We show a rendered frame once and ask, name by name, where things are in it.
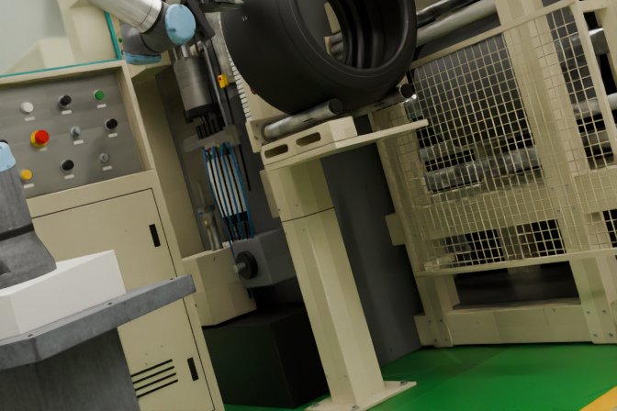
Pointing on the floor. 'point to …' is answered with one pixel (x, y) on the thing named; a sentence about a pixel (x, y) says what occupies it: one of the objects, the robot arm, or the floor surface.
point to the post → (319, 260)
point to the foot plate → (364, 400)
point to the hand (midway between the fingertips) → (240, 5)
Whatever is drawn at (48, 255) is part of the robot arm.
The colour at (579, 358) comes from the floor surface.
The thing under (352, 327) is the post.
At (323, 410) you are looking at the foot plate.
